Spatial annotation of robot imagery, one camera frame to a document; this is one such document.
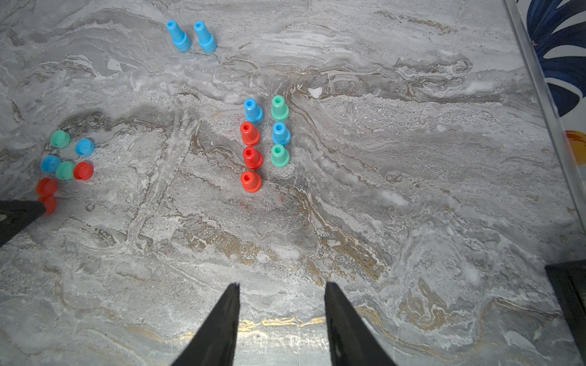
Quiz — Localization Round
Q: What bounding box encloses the blue stamp lowest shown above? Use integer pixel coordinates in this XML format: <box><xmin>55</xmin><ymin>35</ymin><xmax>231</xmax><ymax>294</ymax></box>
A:
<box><xmin>166</xmin><ymin>20</ymin><xmax>192</xmax><ymax>53</ymax></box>
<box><xmin>194</xmin><ymin>21</ymin><xmax>217</xmax><ymax>54</ymax></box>

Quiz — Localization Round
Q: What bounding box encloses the green stamp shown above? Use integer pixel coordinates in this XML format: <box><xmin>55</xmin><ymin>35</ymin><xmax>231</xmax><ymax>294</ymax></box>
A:
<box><xmin>271</xmin><ymin>144</ymin><xmax>290</xmax><ymax>168</ymax></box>
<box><xmin>271</xmin><ymin>95</ymin><xmax>290</xmax><ymax>122</ymax></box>

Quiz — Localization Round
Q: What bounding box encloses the black power supply box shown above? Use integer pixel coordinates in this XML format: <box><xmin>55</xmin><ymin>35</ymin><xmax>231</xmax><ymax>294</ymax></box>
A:
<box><xmin>545</xmin><ymin>259</ymin><xmax>585</xmax><ymax>362</ymax></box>

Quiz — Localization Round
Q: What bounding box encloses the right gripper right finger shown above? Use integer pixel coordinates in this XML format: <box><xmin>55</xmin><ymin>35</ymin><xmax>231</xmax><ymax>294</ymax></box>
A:
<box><xmin>324</xmin><ymin>282</ymin><xmax>395</xmax><ymax>365</ymax></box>

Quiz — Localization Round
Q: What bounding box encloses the blue stamp cap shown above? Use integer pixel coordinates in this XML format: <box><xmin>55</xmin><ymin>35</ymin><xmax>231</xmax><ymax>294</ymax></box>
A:
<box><xmin>41</xmin><ymin>155</ymin><xmax>62</xmax><ymax>174</ymax></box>
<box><xmin>75</xmin><ymin>138</ymin><xmax>96</xmax><ymax>157</ymax></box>

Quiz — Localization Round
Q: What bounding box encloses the blue stamp cap upper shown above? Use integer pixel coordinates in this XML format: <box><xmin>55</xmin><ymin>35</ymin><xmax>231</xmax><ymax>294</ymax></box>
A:
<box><xmin>75</xmin><ymin>138</ymin><xmax>96</xmax><ymax>157</ymax></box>

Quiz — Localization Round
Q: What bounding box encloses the blue stamp middle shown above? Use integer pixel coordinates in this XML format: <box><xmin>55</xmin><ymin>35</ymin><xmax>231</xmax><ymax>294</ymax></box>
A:
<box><xmin>272</xmin><ymin>122</ymin><xmax>291</xmax><ymax>146</ymax></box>

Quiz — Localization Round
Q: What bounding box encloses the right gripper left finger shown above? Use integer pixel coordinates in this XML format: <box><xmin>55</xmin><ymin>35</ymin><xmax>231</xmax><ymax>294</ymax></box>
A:
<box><xmin>172</xmin><ymin>283</ymin><xmax>241</xmax><ymax>365</ymax></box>

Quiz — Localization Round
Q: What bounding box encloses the green stamp cap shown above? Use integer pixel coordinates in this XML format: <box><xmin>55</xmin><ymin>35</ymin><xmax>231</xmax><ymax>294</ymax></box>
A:
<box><xmin>55</xmin><ymin>161</ymin><xmax>76</xmax><ymax>181</ymax></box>
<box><xmin>50</xmin><ymin>130</ymin><xmax>71</xmax><ymax>149</ymax></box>

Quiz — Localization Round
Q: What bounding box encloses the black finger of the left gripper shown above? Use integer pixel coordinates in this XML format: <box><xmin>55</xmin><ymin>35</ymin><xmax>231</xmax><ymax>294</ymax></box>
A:
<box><xmin>0</xmin><ymin>200</ymin><xmax>47</xmax><ymax>246</ymax></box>

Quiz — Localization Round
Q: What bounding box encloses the red stamp cap left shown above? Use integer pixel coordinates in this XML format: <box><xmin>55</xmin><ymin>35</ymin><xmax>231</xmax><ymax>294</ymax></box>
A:
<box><xmin>36</xmin><ymin>178</ymin><xmax>59</xmax><ymax>197</ymax></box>

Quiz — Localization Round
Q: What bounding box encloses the blue stamp top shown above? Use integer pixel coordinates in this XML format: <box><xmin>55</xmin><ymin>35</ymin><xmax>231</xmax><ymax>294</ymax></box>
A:
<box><xmin>244</xmin><ymin>99</ymin><xmax>264</xmax><ymax>125</ymax></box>

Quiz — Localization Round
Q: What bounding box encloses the red stamp cap lowest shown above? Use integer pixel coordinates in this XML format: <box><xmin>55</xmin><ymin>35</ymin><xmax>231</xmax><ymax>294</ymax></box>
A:
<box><xmin>38</xmin><ymin>195</ymin><xmax>56</xmax><ymax>215</ymax></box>

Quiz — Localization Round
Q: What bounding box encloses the blue stamp cap left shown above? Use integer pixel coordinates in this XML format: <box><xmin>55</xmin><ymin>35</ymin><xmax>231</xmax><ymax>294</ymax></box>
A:
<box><xmin>41</xmin><ymin>155</ymin><xmax>62</xmax><ymax>174</ymax></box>

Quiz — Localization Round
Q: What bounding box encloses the green stamp cap lower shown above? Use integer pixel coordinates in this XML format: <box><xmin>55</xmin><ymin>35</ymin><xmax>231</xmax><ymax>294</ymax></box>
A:
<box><xmin>55</xmin><ymin>161</ymin><xmax>76</xmax><ymax>181</ymax></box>

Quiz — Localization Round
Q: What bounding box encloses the blue stamp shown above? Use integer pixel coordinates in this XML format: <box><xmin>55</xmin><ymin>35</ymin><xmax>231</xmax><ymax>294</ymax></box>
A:
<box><xmin>244</xmin><ymin>99</ymin><xmax>264</xmax><ymax>125</ymax></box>
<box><xmin>272</xmin><ymin>122</ymin><xmax>291</xmax><ymax>146</ymax></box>

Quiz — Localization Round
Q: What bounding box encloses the red stamp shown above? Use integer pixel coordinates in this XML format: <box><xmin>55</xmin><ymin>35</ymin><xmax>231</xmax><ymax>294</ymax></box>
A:
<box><xmin>241</xmin><ymin>171</ymin><xmax>262</xmax><ymax>193</ymax></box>
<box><xmin>243</xmin><ymin>146</ymin><xmax>264</xmax><ymax>170</ymax></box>
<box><xmin>241</xmin><ymin>121</ymin><xmax>261</xmax><ymax>146</ymax></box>

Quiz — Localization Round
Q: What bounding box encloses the red stamp cap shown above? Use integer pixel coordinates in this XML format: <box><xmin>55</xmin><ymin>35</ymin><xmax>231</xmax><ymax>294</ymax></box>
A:
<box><xmin>73</xmin><ymin>162</ymin><xmax>95</xmax><ymax>181</ymax></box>
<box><xmin>36</xmin><ymin>178</ymin><xmax>59</xmax><ymax>197</ymax></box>

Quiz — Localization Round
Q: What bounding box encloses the green stamp upper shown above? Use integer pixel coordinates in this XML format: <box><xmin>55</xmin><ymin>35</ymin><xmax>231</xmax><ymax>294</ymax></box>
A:
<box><xmin>271</xmin><ymin>95</ymin><xmax>290</xmax><ymax>122</ymax></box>

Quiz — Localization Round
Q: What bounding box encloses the green stamp lower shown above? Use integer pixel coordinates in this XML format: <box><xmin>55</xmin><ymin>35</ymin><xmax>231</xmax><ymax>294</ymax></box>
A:
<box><xmin>271</xmin><ymin>144</ymin><xmax>290</xmax><ymax>168</ymax></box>

